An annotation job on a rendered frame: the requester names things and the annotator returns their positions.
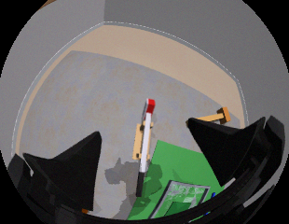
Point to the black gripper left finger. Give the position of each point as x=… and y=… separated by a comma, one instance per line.
x=74, y=171

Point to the brown wooden mallet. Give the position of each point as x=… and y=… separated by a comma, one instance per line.
x=223, y=116

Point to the green flat mat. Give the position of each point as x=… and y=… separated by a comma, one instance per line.
x=170, y=162

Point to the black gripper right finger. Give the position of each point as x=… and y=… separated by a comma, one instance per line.
x=224, y=147

